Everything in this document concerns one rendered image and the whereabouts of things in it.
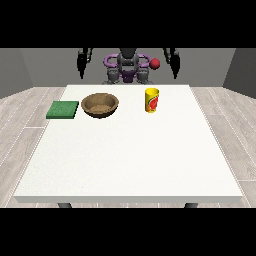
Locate small red ball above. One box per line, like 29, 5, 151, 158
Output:
149, 58, 161, 70

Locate yellow cup with melon print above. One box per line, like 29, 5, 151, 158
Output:
144, 87, 160, 114

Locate green square pad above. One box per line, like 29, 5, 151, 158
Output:
45, 100, 80, 120

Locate brown wooden bowl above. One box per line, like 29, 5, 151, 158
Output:
80, 92, 120, 119

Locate grey robot trunk purple rings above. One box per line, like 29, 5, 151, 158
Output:
103, 48, 151, 85

